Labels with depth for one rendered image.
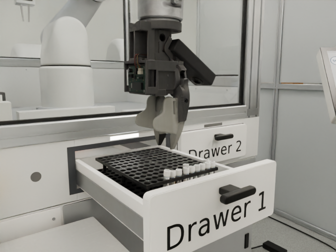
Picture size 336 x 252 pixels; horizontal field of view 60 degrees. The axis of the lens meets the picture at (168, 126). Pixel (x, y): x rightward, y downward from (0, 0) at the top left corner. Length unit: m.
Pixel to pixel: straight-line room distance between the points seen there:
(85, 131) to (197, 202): 0.34
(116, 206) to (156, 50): 0.28
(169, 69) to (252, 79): 0.62
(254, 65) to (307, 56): 1.25
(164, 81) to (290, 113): 1.94
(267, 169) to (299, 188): 1.85
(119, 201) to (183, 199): 0.13
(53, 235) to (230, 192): 0.39
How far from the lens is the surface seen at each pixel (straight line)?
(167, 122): 0.49
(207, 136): 0.90
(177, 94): 0.49
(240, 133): 1.01
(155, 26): 0.48
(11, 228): 0.72
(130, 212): 0.50
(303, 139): 2.33
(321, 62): 1.23
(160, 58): 0.49
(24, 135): 0.67
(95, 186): 0.61
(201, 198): 0.46
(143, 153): 0.72
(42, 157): 0.68
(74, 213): 0.75
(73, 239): 0.66
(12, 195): 0.69
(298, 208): 2.48
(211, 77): 0.55
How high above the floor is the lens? 1.08
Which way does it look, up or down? 9 degrees down
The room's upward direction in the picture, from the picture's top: straight up
